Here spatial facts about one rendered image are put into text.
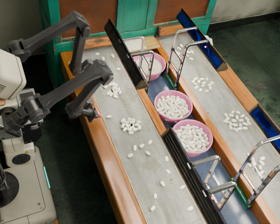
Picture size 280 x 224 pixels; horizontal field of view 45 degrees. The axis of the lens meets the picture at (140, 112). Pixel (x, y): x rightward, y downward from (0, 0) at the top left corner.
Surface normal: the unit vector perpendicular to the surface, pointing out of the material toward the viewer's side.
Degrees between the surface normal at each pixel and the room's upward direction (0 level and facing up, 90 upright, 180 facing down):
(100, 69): 29
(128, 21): 90
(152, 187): 0
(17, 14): 90
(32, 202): 0
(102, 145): 0
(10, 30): 90
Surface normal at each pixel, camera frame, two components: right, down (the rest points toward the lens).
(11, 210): 0.11, -0.64
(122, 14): 0.37, 0.73
